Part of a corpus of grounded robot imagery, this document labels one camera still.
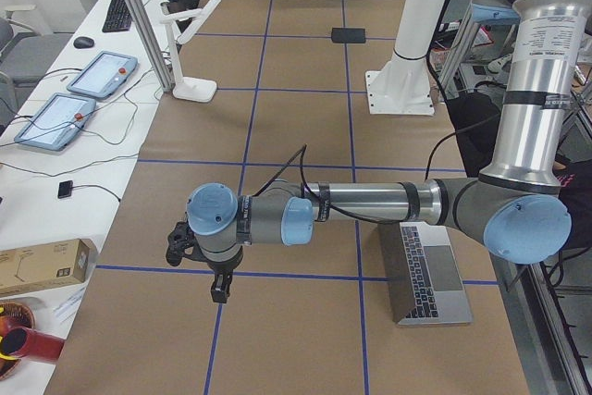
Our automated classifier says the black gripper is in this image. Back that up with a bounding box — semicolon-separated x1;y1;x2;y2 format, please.
207;259;241;303

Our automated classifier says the grey laptop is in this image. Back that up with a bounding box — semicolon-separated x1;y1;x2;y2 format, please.
378;221;473;327

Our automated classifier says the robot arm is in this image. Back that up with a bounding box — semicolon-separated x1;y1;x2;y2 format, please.
166;0;591;302

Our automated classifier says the white desk lamp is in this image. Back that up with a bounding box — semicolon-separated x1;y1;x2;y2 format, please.
159;0;222;103

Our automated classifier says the black mouse pad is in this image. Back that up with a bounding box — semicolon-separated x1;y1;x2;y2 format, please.
330;27;366;43

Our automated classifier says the black computer mouse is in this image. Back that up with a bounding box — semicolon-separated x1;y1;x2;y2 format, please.
73;36;95;49

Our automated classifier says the small black device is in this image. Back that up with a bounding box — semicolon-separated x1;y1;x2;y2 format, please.
57;180;74;199

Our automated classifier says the cardboard box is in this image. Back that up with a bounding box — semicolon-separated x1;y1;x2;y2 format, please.
1;239;96;297

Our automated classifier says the wicker basket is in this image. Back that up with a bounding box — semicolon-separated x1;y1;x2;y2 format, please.
1;302;35;379

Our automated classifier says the red cylinder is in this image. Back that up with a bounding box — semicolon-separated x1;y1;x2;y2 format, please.
1;327;65;364

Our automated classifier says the lower blue teach pendant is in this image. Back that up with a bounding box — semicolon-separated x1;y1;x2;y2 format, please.
14;93;96;151

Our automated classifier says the blue teach pendant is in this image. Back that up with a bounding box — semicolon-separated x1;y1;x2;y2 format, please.
14;93;96;151
67;51;138;100

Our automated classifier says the upper blue teach pendant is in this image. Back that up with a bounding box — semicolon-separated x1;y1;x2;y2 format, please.
67;51;138;100

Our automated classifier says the black keyboard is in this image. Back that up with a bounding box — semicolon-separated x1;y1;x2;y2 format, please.
102;0;132;33

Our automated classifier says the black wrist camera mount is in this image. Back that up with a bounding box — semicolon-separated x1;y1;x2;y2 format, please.
166;221;196;266

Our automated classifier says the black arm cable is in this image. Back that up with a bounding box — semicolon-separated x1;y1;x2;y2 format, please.
252;107;505;225

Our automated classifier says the aluminium frame post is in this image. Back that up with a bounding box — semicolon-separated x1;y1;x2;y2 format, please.
125;0;174;93

